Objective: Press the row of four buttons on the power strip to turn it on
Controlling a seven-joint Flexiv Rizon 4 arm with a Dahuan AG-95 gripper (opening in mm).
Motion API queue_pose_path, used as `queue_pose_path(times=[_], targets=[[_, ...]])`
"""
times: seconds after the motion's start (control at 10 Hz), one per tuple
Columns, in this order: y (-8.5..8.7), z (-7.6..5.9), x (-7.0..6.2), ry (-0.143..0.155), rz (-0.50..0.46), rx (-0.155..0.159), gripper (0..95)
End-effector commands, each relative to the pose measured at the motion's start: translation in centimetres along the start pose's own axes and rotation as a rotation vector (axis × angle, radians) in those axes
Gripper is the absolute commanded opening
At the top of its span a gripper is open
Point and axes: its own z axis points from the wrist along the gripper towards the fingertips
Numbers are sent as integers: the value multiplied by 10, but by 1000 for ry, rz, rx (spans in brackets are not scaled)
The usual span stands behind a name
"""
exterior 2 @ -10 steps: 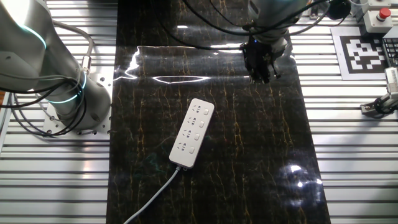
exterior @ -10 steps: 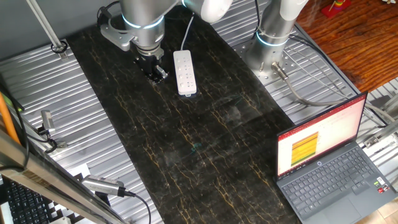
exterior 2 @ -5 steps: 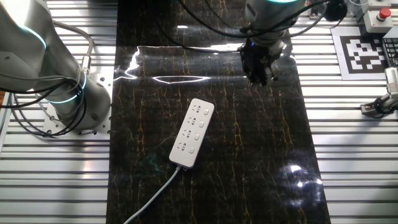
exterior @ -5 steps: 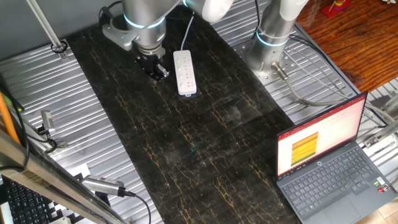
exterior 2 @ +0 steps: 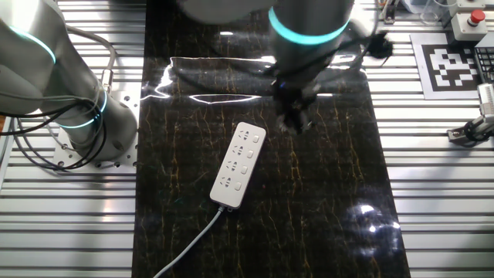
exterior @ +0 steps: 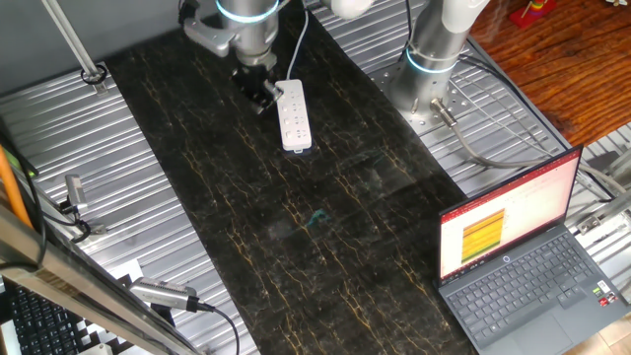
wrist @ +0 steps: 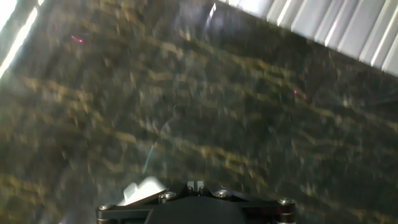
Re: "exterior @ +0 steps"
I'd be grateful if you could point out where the black keyboard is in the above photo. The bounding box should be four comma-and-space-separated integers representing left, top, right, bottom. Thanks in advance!
3, 279, 84, 355

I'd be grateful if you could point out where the orange pole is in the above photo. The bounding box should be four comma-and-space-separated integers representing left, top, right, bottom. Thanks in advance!
0, 145, 34, 231

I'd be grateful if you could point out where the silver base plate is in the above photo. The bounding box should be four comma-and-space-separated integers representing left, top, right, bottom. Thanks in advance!
368, 53, 478, 138

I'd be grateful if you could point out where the black cable ring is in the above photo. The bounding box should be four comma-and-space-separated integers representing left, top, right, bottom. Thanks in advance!
80, 63, 109, 87

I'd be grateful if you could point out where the metal pole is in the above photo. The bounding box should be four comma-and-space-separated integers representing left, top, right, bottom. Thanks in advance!
40, 0, 109, 96

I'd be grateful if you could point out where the black marble pattern mat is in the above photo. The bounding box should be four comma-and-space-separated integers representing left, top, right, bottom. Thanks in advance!
105, 9, 479, 355

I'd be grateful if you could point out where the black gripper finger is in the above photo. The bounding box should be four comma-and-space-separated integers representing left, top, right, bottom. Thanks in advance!
249, 95, 272, 116
261, 78, 286, 102

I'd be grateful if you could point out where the silver depth camera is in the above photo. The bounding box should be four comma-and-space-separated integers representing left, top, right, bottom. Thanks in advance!
128, 276, 202, 314

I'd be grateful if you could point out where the grey open laptop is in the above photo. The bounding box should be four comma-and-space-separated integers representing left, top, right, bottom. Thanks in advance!
436, 143, 631, 355

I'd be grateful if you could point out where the aluminium profile bar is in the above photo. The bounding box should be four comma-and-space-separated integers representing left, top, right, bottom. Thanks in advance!
575, 190, 631, 237

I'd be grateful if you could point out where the white power strip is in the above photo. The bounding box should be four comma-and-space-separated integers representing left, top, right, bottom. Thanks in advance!
274, 78, 314, 154

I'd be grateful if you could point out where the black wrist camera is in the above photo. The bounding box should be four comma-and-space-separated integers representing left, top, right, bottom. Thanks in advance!
176, 0, 201, 27

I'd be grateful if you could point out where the thick grey base cable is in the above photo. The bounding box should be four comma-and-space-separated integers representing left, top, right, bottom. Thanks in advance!
429, 97, 630, 196

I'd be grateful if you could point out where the metal frame bar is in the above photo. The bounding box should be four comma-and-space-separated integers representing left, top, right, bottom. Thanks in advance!
0, 204, 201, 355

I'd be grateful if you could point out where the black camera cable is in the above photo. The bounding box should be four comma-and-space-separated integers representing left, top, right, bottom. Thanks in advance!
196, 302, 242, 355
41, 199, 95, 245

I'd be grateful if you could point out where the red stacking toy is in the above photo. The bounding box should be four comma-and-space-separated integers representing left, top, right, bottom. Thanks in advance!
509, 0, 559, 31

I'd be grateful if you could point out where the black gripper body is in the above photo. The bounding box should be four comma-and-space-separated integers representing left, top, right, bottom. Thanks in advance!
231, 65, 273, 107

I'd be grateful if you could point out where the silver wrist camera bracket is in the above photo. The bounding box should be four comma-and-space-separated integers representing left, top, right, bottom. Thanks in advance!
182, 17, 238, 58

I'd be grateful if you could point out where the grey power strip cable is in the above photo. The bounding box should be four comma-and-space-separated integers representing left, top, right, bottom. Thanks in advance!
286, 8, 311, 82

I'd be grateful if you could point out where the small grey camera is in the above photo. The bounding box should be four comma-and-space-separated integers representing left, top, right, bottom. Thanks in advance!
64, 174, 90, 209

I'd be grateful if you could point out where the black white marker sheet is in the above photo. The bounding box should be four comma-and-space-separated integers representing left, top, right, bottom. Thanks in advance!
72, 257, 145, 355

